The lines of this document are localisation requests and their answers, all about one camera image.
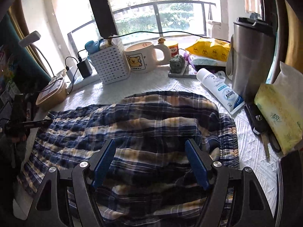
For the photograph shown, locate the steel tumbler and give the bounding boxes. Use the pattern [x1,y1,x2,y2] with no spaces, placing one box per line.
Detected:
[231,16,276,100]

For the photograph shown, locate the hanging striped cloth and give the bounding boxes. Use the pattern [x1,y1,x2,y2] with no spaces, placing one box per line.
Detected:
[244,0,261,13]

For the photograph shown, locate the brown lunch box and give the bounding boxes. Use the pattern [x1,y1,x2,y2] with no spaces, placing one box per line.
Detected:
[35,78,67,110]

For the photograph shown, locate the black car key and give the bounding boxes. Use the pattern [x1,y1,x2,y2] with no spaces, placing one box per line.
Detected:
[244,103,269,136]

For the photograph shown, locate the black charger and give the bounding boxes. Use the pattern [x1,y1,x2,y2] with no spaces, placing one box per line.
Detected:
[77,60,93,78]

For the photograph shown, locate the dark green curtain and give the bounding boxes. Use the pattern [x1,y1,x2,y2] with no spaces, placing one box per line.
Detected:
[0,12,52,86]

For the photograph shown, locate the yellow curtain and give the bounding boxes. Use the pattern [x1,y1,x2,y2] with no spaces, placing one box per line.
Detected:
[284,0,303,67]

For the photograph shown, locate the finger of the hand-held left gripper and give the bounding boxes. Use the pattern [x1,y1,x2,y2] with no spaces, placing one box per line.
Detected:
[22,119,53,127]

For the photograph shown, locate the cream cartoon mug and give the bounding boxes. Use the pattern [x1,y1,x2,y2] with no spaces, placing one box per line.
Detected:
[124,41,171,74]

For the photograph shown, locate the yellow tissue pack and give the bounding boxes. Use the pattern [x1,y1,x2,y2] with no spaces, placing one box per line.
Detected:
[254,61,303,155]

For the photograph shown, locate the white perforated basket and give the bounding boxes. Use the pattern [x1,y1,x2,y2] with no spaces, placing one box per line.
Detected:
[89,38,131,85]

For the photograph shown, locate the white tube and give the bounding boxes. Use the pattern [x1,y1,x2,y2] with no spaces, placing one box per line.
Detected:
[196,68,245,115]

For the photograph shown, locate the black balcony railing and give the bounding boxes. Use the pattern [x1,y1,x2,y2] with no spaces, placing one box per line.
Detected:
[67,1,217,45]

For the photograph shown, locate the blue bottle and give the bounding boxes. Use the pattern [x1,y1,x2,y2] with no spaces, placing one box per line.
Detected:
[85,40,101,53]

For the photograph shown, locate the white desk lamp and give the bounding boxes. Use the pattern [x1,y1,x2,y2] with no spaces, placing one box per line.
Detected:
[19,31,55,81]

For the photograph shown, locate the blue plaid pants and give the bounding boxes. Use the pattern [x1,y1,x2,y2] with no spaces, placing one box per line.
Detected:
[16,91,241,227]

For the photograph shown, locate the red can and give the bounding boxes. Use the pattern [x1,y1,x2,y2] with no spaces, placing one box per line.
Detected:
[164,41,179,57]

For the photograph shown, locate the white charger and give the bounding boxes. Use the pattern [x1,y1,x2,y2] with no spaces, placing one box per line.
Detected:
[65,66,76,83]

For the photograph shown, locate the white power strip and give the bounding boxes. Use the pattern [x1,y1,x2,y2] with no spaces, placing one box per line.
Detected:
[65,72,100,93]

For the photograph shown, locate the white blue packet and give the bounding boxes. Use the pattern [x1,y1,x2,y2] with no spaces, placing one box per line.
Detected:
[189,54,228,67]

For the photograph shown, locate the grey stone figurine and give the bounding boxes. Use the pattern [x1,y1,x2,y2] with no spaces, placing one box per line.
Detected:
[169,54,185,74]

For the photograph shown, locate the dark window post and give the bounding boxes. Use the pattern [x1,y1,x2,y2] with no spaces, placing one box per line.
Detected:
[84,0,119,38]

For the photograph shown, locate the yellow packet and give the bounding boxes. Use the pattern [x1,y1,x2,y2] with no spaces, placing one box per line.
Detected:
[185,38,231,61]

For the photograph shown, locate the long black cable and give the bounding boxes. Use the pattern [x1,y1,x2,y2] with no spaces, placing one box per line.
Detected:
[97,30,231,43]

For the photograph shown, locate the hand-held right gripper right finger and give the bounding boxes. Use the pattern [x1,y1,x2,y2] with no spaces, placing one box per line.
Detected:
[185,138,275,227]

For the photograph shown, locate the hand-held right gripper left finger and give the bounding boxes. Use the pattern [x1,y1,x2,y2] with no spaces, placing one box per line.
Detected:
[30,138,116,227]

